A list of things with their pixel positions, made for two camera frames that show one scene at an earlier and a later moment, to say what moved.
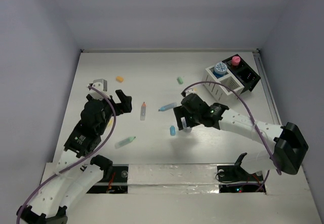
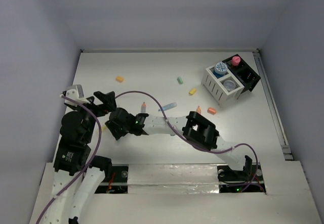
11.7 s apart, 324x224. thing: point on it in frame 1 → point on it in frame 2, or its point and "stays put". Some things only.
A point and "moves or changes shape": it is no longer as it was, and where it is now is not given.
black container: x=243 y=73 stays put
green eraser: x=179 y=80 stays put
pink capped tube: x=236 y=60 stays put
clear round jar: x=186 y=129 moves or changes shape
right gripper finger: x=179 y=113 → x=117 y=131
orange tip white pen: x=143 y=115 stays put
